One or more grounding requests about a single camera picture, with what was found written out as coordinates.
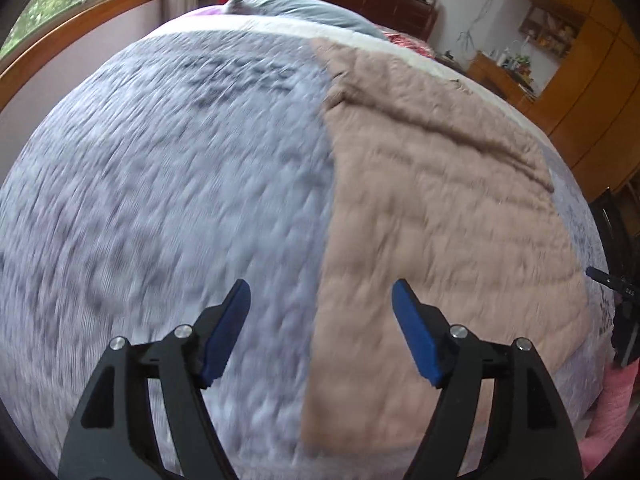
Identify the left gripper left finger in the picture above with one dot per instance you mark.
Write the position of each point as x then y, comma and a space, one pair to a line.
142, 414

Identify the beige quilted long coat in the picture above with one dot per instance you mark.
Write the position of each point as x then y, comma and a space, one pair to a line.
438, 187

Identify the wooden wardrobe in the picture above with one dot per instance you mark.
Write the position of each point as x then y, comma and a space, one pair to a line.
590, 107

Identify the wooden desk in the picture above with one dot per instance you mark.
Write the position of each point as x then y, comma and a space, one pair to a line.
496, 79

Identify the grey patterned quilted bedspread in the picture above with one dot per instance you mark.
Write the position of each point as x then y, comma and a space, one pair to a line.
194, 158

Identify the red patterned cloth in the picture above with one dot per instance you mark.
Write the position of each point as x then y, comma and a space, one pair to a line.
411, 43

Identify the grey pillow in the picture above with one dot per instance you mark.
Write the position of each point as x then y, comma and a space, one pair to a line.
317, 11

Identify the wall shelf with items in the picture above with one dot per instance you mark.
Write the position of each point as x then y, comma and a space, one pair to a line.
554, 33

